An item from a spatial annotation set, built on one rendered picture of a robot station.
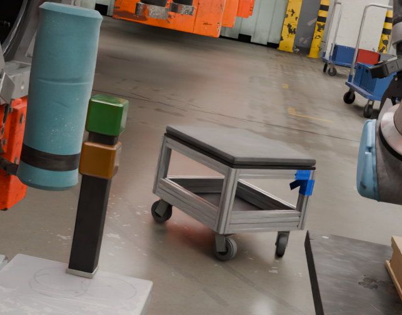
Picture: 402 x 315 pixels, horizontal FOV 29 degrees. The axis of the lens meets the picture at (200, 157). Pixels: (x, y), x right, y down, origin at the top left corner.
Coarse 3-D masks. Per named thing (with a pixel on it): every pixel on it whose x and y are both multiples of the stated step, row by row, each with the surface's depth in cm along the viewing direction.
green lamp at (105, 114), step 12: (96, 96) 85; (108, 96) 87; (96, 108) 84; (108, 108) 84; (120, 108) 84; (96, 120) 85; (108, 120) 85; (120, 120) 85; (96, 132) 85; (108, 132) 85; (120, 132) 86
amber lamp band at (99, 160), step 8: (88, 144) 85; (96, 144) 85; (104, 144) 86; (120, 144) 88; (88, 152) 86; (96, 152) 86; (104, 152) 85; (112, 152) 85; (120, 152) 88; (80, 160) 86; (88, 160) 86; (96, 160) 86; (104, 160) 86; (112, 160) 86; (80, 168) 86; (88, 168) 86; (96, 168) 86; (104, 168) 86; (112, 168) 86; (96, 176) 86; (104, 176) 86; (112, 176) 86
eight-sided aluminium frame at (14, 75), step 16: (48, 0) 140; (64, 0) 140; (80, 0) 145; (32, 16) 138; (32, 32) 136; (0, 48) 107; (32, 48) 136; (0, 64) 108; (16, 64) 129; (0, 80) 110; (16, 80) 117; (0, 96) 111; (16, 96) 119
